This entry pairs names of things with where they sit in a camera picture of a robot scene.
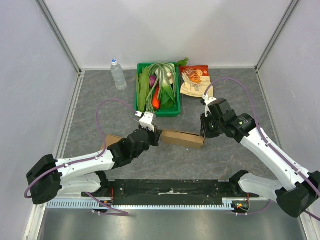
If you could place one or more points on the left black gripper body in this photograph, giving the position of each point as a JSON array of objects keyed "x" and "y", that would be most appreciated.
[{"x": 153, "y": 139}]

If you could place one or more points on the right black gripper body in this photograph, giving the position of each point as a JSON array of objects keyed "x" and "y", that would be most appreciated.
[{"x": 205, "y": 126}]

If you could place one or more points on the brown cardboard sheet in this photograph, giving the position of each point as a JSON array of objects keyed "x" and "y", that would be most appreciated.
[{"x": 184, "y": 139}]

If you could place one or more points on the small brown cardboard box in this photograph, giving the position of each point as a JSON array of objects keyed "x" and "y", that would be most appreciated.
[{"x": 110, "y": 140}]

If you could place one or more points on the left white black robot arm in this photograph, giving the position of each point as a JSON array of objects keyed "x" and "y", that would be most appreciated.
[{"x": 52, "y": 177}]

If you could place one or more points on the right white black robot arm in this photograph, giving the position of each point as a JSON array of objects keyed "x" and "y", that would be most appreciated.
[{"x": 295, "y": 188}]

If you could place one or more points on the green plastic crate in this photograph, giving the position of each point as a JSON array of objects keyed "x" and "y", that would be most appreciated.
[{"x": 167, "y": 113}]

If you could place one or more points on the orange carrot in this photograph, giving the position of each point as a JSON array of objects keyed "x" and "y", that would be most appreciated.
[{"x": 155, "y": 101}]

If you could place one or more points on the green bok choy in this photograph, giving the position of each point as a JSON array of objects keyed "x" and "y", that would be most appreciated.
[{"x": 166, "y": 96}]

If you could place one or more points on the orange beige snack bag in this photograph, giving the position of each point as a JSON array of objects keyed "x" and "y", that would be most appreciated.
[{"x": 195, "y": 80}]

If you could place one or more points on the green leafy vegetable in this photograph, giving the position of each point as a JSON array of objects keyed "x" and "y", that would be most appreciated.
[{"x": 143, "y": 87}]

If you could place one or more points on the purple onion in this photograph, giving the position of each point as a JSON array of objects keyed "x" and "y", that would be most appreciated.
[{"x": 153, "y": 80}]

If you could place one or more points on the white mushroom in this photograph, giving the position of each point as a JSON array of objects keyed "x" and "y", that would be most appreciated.
[{"x": 169, "y": 76}]

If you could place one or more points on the clear plastic water bottle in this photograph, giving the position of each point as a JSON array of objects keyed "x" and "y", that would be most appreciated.
[{"x": 118, "y": 75}]

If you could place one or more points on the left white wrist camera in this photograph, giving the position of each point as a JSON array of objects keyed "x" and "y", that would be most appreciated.
[{"x": 146, "y": 120}]

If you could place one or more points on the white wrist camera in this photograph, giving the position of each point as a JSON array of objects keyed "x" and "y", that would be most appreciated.
[
  {"x": 146, "y": 120},
  {"x": 206, "y": 100}
]

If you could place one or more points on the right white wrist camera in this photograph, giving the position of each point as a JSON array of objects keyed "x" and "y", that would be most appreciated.
[{"x": 206, "y": 100}]

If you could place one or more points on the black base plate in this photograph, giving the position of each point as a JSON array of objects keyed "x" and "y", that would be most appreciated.
[{"x": 137, "y": 192}]

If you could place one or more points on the grey slotted cable duct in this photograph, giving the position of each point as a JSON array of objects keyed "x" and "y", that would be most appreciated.
[{"x": 92, "y": 204}]

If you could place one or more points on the right aluminium frame post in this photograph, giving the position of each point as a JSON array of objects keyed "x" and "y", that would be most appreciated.
[{"x": 293, "y": 4}]

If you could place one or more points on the aluminium frame post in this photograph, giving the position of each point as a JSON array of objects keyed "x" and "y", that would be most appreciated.
[
  {"x": 293, "y": 4},
  {"x": 42, "y": 5}
]

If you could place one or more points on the left aluminium frame post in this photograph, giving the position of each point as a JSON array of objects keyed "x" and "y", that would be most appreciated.
[{"x": 42, "y": 5}]

